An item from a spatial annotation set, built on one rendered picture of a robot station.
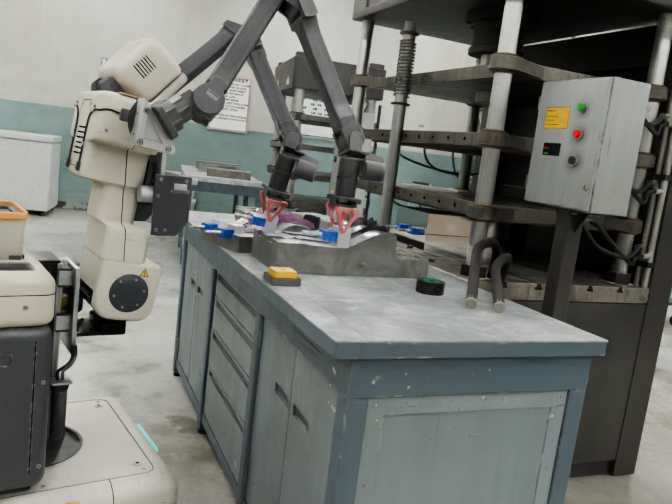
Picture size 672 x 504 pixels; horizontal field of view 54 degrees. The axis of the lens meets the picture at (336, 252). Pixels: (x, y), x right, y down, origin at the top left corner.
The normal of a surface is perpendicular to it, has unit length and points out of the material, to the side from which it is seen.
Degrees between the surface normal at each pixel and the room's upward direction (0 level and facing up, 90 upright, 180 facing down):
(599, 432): 90
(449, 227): 90
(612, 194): 90
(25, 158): 90
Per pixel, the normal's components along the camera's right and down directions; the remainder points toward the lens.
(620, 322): 0.38, 0.18
